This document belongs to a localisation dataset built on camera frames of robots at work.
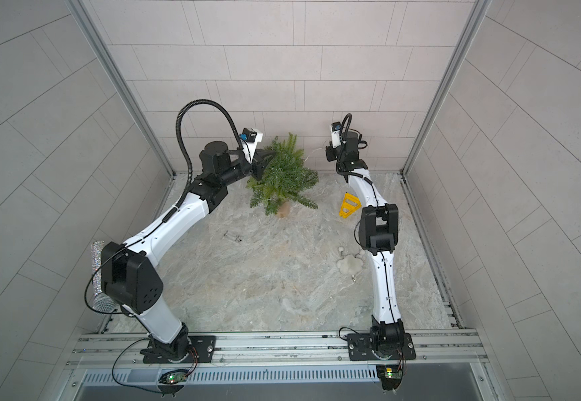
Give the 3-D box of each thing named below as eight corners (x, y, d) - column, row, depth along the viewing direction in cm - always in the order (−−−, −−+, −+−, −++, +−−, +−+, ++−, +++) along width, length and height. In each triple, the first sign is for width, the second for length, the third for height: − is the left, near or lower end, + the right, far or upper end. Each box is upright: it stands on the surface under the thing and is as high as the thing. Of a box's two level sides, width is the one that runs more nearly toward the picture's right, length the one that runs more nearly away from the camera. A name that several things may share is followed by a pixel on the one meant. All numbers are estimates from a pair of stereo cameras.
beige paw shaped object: (335, 272, 88) (336, 268, 86) (338, 249, 94) (339, 245, 92) (362, 277, 87) (364, 274, 85) (363, 254, 93) (365, 250, 90)
